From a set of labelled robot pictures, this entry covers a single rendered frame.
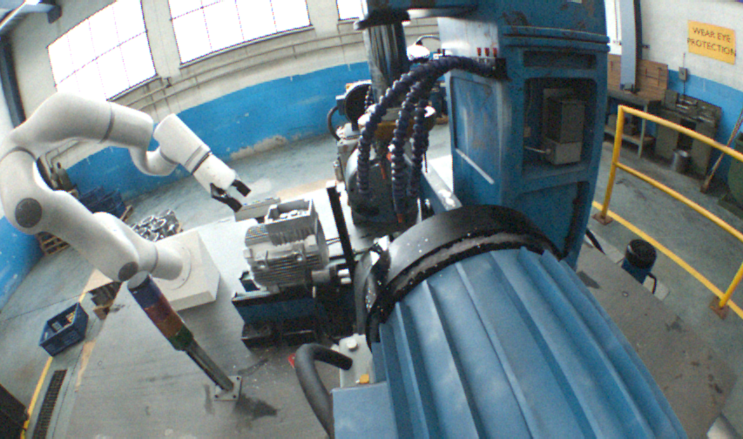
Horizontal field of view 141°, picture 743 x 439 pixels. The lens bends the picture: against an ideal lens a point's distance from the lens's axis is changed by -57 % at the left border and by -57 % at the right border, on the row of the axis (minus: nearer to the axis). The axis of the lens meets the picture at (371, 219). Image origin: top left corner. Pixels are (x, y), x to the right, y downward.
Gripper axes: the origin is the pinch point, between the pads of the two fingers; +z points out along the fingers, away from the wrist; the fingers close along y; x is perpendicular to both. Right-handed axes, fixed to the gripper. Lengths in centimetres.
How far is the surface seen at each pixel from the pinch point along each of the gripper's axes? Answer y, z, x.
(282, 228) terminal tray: 10.9, 11.2, 7.9
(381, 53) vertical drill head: 10, -4, 52
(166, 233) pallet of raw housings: -140, -15, -171
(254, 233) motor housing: 7.2, 8.0, -1.1
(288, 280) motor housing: 14.3, 22.1, -1.5
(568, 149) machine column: 22, 34, 74
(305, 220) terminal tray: 10.8, 13.5, 13.7
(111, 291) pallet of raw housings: -90, -29, -238
